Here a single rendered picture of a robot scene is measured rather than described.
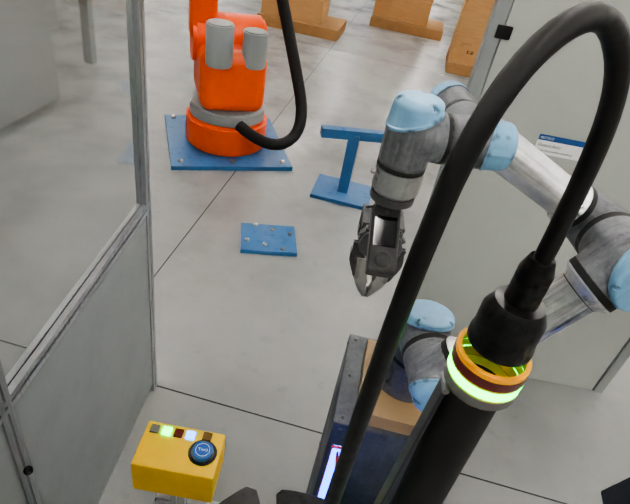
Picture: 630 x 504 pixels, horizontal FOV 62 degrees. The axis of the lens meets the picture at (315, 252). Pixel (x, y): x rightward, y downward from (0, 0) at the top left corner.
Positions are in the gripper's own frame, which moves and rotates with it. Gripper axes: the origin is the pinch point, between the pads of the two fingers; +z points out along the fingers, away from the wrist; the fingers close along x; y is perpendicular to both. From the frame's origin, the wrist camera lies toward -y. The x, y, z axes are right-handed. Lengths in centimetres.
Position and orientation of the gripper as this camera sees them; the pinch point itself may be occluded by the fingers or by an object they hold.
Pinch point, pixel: (366, 293)
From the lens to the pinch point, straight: 94.2
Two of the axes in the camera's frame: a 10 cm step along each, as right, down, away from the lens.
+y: 0.8, -5.9, 8.0
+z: -1.6, 7.9, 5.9
